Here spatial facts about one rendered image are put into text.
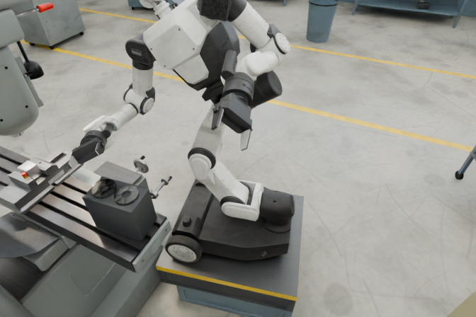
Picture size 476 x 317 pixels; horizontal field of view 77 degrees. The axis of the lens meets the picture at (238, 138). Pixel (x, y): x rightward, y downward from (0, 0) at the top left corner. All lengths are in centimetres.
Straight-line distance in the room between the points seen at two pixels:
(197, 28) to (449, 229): 243
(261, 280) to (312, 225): 87
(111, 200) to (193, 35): 67
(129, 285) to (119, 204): 96
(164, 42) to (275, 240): 113
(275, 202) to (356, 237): 105
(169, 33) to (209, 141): 53
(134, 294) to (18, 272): 67
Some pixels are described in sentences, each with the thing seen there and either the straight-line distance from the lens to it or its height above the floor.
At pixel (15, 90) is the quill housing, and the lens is 129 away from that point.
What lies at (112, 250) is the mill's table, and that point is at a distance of 134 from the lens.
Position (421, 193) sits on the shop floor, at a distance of 308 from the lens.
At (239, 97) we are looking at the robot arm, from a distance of 83.
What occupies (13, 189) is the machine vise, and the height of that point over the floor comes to 100.
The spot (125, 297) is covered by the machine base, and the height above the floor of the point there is 20.
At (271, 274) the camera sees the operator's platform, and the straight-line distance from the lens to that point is 181.
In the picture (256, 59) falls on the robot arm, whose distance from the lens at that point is 93.
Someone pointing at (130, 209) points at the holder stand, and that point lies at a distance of 118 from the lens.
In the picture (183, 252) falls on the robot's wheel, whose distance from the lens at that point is 179.
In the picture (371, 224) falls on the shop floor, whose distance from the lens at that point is 266.
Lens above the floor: 201
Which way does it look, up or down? 39 degrees down
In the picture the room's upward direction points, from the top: straight up
